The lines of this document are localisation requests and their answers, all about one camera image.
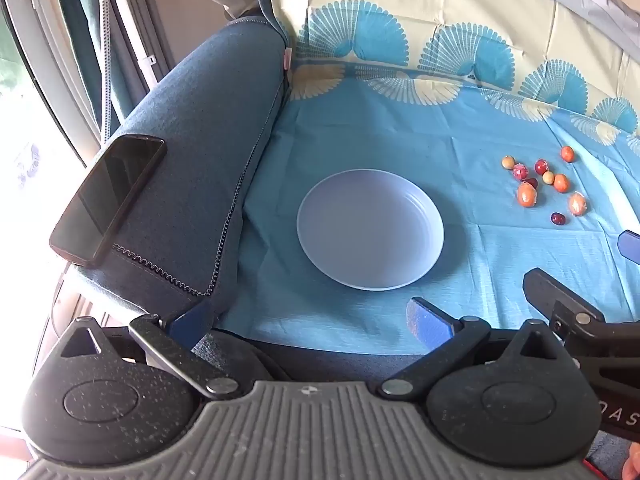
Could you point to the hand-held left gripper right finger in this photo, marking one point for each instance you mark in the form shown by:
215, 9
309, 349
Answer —
430, 322

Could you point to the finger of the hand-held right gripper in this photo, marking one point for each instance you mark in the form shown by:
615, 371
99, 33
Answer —
631, 244
555, 292

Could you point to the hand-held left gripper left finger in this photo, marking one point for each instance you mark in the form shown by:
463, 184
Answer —
192, 321

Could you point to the orange oval kumquat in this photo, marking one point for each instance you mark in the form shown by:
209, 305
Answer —
577, 204
527, 194

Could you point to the dark red cherry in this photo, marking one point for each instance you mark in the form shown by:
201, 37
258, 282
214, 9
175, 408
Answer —
532, 182
557, 218

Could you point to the small orange tangerine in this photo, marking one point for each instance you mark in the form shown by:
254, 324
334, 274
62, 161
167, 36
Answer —
567, 153
560, 183

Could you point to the pale blue plate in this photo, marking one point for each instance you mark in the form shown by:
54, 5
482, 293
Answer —
370, 232

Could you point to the beige longan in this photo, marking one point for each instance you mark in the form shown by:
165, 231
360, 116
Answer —
508, 161
548, 177

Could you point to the person's right hand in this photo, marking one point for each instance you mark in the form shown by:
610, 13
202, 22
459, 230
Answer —
633, 462

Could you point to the black smartphone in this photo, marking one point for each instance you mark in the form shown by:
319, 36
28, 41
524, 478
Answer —
107, 200

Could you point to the blue fan-print cloth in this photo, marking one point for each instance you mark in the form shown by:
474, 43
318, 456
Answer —
450, 115

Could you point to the teal curtain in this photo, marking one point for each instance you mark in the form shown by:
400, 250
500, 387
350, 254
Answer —
90, 35

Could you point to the white window frame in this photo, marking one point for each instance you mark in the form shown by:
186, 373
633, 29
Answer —
35, 20

